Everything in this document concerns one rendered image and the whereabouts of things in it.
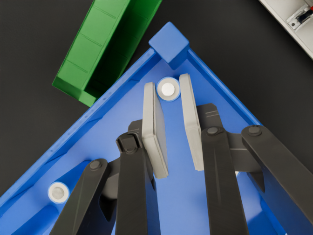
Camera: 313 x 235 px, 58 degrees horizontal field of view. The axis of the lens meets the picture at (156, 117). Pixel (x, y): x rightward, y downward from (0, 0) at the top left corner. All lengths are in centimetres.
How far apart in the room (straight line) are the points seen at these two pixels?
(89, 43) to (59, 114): 29
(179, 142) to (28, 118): 56
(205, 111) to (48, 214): 19
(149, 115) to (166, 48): 5
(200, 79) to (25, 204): 22
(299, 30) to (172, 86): 43
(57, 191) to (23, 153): 57
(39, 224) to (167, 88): 17
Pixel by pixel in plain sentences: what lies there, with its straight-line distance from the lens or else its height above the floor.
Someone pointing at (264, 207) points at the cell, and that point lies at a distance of 28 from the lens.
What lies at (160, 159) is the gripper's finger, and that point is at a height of 52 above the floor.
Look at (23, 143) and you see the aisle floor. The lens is 80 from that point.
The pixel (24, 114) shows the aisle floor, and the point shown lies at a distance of 78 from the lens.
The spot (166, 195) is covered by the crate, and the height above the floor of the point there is 40.
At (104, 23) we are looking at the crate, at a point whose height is 20.
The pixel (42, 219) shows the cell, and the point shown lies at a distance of 29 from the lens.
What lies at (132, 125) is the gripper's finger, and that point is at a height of 50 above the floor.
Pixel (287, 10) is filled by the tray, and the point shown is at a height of 11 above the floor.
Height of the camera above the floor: 66
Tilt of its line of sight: 81 degrees down
